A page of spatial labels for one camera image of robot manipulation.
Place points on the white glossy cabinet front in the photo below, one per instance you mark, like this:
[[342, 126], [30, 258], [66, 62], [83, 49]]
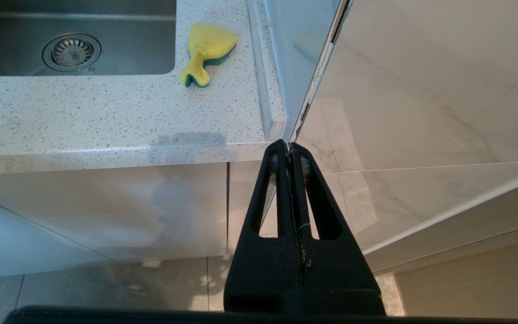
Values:
[[106, 207]]

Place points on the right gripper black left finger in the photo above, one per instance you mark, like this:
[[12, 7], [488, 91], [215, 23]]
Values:
[[263, 270]]

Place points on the stainless steel sink basin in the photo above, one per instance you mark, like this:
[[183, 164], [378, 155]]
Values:
[[142, 49]]

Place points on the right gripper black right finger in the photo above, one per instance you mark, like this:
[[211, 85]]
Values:
[[335, 270]]

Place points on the yellow green sponge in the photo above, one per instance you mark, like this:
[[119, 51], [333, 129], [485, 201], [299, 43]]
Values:
[[207, 42]]

